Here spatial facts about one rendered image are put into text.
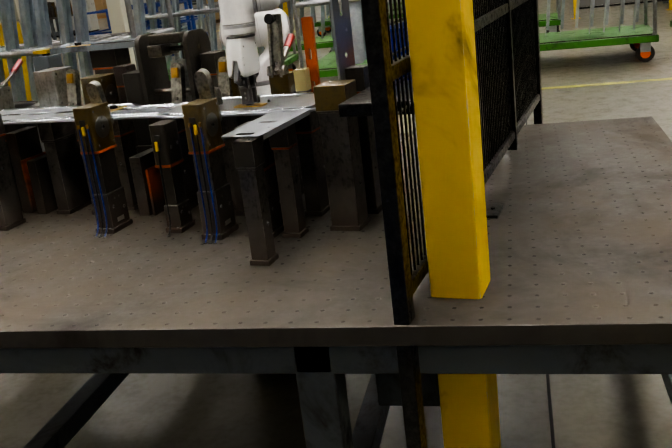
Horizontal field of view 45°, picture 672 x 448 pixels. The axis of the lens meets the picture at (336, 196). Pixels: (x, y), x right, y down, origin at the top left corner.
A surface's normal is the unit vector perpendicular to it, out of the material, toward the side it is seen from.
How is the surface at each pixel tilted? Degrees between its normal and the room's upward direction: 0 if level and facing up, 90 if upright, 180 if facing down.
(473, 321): 0
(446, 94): 90
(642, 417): 0
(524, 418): 0
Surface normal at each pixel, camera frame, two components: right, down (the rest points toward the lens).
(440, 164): -0.35, 0.30
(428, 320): -0.11, -0.95
